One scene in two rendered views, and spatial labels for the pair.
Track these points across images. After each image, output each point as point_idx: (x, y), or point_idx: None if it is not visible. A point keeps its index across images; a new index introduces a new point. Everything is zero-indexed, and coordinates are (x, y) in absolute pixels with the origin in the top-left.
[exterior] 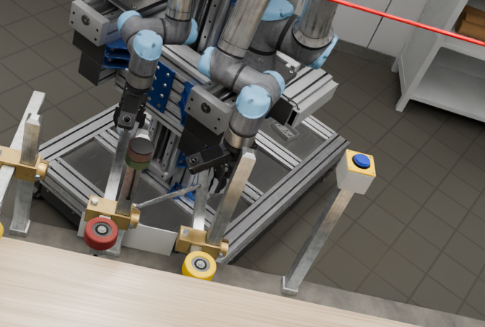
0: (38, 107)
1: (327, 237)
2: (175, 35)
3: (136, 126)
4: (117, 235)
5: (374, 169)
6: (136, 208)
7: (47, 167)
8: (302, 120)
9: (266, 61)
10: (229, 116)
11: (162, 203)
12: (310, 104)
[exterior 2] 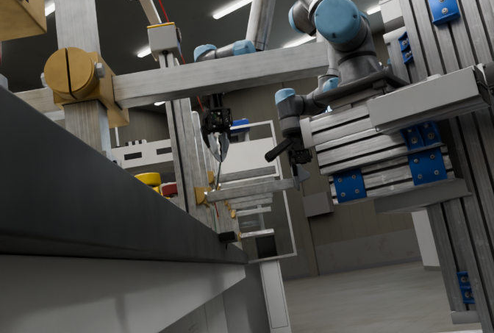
0: (259, 167)
1: (168, 124)
2: (317, 90)
3: (292, 170)
4: (169, 184)
5: (154, 25)
6: (211, 190)
7: (208, 175)
8: (389, 117)
9: (343, 68)
10: (308, 126)
11: None
12: (392, 92)
